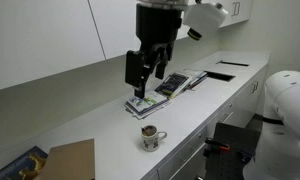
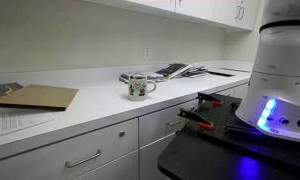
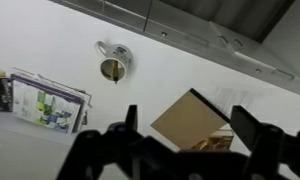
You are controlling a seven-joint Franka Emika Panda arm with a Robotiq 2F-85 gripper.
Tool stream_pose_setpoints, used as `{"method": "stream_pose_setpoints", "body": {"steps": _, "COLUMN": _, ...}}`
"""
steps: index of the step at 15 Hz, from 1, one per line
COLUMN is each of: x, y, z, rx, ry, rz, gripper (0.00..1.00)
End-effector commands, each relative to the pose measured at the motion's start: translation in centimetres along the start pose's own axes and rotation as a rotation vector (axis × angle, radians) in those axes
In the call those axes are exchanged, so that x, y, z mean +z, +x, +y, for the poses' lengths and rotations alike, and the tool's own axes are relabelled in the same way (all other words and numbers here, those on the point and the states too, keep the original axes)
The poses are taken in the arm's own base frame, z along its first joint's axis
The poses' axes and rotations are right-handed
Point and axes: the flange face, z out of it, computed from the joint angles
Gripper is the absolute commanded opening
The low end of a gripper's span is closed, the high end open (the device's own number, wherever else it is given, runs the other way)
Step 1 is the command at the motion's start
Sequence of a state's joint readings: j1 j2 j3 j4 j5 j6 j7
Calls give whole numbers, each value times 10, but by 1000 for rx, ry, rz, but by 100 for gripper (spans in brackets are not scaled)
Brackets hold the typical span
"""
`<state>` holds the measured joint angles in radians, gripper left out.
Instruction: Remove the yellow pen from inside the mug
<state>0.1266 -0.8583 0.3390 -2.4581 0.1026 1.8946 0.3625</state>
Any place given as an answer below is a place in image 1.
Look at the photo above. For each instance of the fanned brochures pile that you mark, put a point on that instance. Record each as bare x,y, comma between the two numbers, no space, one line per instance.
196,78

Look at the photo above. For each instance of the blue book with gold picture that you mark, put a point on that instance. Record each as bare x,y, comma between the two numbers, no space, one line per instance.
20,165

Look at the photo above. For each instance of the orange and black clamp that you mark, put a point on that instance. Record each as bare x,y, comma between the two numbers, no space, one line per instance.
216,144

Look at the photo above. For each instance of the dark cover magazine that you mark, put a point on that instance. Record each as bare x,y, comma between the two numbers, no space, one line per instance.
172,83

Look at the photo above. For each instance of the white printed ceramic mug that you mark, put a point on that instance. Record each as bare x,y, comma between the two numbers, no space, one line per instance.
150,141

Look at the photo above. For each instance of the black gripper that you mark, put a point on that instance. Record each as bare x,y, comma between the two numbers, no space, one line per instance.
156,23

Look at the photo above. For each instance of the large white base cabinet drawer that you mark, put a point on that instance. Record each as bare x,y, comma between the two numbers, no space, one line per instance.
186,153

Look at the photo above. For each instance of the white wall cabinet door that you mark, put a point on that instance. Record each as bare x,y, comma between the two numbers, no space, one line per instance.
116,26

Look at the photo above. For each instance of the white base cabinet door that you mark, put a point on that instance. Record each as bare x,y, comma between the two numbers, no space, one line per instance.
251,91

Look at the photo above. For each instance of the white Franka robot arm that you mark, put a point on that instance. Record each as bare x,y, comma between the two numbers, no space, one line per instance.
283,110

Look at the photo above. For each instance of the black perforated metal plate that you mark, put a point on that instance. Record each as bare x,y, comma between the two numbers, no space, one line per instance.
235,146

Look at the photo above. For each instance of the colourful brochure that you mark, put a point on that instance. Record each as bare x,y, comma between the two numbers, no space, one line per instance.
146,101

